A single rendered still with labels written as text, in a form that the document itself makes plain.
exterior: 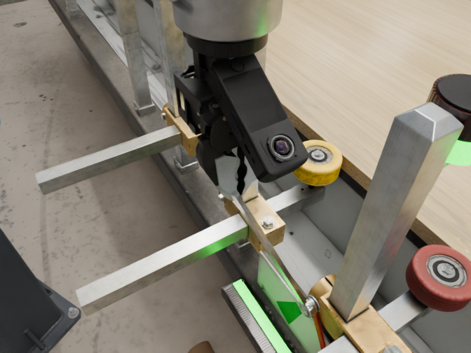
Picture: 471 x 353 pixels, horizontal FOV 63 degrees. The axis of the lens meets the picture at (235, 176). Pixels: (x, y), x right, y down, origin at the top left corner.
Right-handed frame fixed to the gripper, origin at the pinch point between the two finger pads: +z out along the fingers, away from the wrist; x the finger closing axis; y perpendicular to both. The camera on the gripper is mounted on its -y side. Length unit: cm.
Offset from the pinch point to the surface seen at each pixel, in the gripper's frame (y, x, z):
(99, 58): 97, -6, 29
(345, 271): -13.0, -6.2, 3.8
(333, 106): 16.9, -31.7, 9.0
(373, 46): 30, -56, 9
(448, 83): -11.9, -12.0, -17.8
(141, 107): 60, -7, 27
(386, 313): -17.1, -11.8, 13.0
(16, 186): 133, 41, 99
